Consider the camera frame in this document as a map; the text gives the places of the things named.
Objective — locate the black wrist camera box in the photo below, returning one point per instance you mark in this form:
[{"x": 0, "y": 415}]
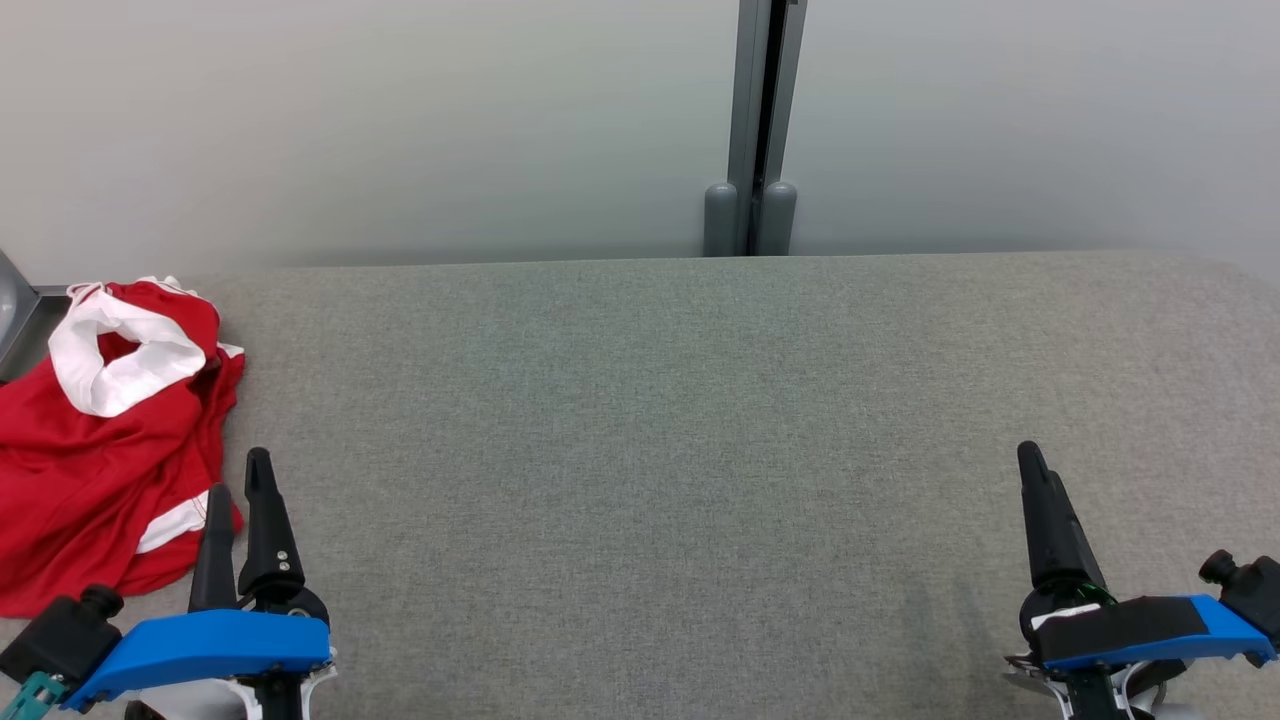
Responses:
[
  {"x": 60, "y": 635},
  {"x": 1255, "y": 600}
]

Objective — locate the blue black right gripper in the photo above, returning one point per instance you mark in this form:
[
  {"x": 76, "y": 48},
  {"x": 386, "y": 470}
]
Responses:
[{"x": 1130, "y": 625}]

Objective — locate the grey partition post single foot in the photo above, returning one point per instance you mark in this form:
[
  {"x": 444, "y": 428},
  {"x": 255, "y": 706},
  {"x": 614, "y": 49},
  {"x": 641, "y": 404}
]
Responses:
[{"x": 12, "y": 300}]

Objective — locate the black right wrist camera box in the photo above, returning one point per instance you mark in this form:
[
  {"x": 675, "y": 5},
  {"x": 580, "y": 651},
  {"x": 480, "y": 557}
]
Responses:
[{"x": 1255, "y": 600}]

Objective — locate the grey partition post double foot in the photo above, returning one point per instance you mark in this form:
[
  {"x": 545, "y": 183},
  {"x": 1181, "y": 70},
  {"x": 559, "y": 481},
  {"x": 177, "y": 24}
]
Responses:
[{"x": 745, "y": 120}]

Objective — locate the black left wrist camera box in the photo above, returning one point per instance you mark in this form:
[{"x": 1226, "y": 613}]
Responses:
[{"x": 60, "y": 635}]

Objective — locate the red shorts with white stripe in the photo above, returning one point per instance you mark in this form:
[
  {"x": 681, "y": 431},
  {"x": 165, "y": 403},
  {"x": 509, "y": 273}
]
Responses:
[{"x": 70, "y": 480}]

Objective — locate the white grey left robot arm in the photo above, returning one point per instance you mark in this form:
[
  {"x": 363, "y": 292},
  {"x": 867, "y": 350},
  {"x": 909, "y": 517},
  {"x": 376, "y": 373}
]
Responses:
[{"x": 200, "y": 705}]

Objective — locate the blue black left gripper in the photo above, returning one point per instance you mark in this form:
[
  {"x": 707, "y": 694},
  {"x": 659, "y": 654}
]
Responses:
[{"x": 200, "y": 650}]

